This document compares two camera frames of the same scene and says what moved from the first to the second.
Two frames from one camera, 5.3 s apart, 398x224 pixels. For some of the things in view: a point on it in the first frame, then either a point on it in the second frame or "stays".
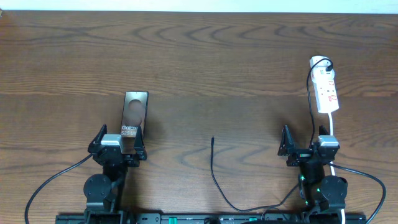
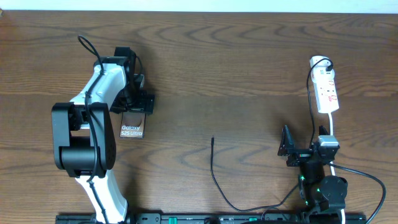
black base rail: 212,218 stays
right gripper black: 286,148 stays
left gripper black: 138,157 -> 140,104
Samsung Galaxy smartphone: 134,114 stays
